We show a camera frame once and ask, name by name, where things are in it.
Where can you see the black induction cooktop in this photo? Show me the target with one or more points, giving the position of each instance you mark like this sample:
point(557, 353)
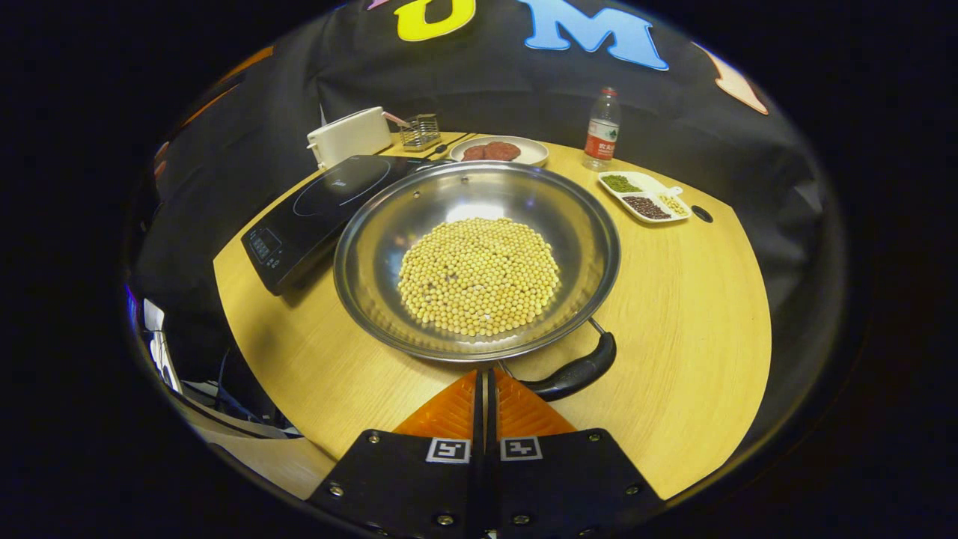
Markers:
point(314, 217)

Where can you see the pile of green mung beans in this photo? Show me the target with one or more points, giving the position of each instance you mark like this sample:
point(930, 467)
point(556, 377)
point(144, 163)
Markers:
point(620, 183)

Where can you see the black backdrop cloth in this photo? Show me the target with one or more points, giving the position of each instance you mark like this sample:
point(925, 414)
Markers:
point(486, 97)

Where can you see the white round plate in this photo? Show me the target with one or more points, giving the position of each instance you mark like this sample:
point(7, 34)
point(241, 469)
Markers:
point(535, 153)

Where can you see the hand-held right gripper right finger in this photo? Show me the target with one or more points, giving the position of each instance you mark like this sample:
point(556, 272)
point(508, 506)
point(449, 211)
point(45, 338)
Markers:
point(569, 486)

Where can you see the clear plastic water bottle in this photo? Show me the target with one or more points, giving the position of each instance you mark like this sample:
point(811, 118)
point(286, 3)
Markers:
point(601, 138)

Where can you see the pile of dark red beans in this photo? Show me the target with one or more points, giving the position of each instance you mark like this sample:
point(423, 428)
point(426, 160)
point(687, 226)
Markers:
point(646, 207)

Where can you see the white toaster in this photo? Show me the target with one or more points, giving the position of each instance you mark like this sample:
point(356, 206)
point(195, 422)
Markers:
point(348, 138)

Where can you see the red meat patties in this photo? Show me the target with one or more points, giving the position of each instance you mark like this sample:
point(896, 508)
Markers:
point(492, 151)

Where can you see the white divided dish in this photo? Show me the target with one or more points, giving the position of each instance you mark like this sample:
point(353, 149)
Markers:
point(644, 196)

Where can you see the pile of pale yellow beans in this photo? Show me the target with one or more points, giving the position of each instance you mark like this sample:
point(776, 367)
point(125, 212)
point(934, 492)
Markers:
point(673, 204)

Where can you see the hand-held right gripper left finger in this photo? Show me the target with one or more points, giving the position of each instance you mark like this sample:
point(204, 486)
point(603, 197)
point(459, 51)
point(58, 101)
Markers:
point(408, 486)

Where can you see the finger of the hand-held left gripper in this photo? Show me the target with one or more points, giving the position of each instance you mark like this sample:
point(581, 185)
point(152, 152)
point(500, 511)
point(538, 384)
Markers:
point(251, 61)
point(211, 105)

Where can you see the pink stick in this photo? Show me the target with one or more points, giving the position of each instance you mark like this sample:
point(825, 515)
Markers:
point(394, 118)

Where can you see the pile of soybeans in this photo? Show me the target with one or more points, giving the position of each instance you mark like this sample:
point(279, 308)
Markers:
point(479, 277)

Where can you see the stainless steel pot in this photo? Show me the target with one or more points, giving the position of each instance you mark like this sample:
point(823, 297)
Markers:
point(389, 224)

